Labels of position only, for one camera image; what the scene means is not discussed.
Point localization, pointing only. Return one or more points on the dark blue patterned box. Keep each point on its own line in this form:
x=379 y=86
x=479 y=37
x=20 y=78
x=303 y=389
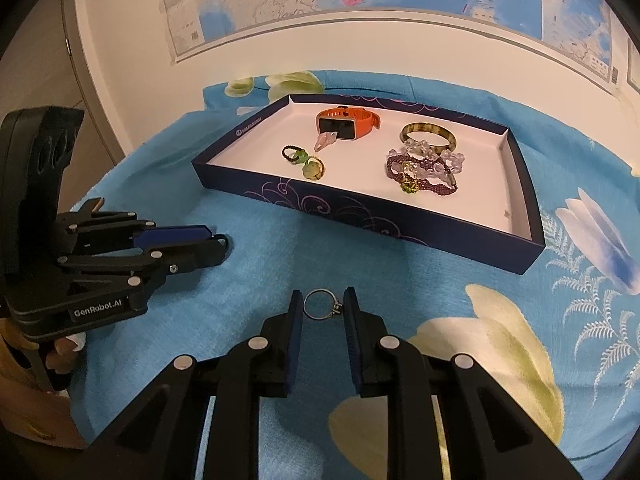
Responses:
x=360 y=180

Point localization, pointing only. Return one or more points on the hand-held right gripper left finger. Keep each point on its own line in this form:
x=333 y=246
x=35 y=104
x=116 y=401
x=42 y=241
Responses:
x=296 y=340

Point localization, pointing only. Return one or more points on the brown box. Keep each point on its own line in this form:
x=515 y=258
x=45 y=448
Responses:
x=30 y=410

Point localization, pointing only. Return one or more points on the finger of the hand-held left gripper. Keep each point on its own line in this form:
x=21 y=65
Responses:
x=195 y=255
x=175 y=234

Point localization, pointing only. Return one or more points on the amber bangle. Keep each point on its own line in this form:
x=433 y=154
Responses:
x=452 y=141

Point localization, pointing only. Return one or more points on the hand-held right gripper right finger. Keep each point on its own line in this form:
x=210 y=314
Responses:
x=352 y=340

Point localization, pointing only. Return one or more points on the person's left hand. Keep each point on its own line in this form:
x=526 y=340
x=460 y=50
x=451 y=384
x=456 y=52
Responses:
x=62 y=355

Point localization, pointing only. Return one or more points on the blue floral blanket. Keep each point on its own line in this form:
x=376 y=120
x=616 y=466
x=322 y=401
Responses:
x=250 y=285

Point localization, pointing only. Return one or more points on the orange smartwatch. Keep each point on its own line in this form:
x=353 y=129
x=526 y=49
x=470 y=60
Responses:
x=367 y=122

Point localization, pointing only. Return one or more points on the white cabinet door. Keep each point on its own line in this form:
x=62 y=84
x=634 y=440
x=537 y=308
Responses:
x=100 y=85

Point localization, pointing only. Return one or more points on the white wall socket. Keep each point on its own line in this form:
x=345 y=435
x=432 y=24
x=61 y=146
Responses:
x=635 y=65

